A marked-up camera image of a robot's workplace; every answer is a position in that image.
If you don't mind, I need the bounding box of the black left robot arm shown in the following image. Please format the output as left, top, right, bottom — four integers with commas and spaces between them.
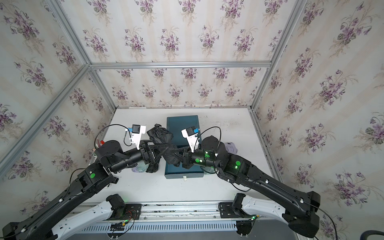
1, 140, 163, 240

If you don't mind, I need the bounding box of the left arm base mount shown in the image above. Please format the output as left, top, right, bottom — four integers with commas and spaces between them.
107, 204, 143, 221

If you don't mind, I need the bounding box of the teal drawer cabinet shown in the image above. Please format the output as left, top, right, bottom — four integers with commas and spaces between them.
167, 115, 200, 153

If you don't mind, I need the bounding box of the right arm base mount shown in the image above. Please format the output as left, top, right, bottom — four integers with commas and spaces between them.
218, 202, 258, 220

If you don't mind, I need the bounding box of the teal top drawer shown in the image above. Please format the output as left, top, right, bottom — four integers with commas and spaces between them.
165, 162, 204, 180

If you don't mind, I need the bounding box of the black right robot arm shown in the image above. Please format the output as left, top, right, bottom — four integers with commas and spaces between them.
174, 136, 321, 238

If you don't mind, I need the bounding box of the purple folded umbrella left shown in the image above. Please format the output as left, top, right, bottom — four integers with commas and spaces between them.
132, 164, 148, 173

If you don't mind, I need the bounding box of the black umbrella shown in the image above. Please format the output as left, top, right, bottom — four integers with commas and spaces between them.
146, 124, 173, 173
163, 144, 185, 167

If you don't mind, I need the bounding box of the green folded umbrella right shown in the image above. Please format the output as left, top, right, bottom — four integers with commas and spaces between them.
202, 167, 216, 175

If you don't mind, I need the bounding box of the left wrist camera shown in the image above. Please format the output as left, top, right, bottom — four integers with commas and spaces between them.
123, 125, 146, 150

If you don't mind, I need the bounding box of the white ventilation grille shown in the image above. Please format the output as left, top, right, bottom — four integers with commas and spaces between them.
78, 221, 238, 234

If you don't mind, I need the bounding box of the cup of coloured pens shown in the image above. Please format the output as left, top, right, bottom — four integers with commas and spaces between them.
94, 138, 105, 151

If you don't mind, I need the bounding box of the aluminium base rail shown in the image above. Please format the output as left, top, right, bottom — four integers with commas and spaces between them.
53, 197, 304, 224

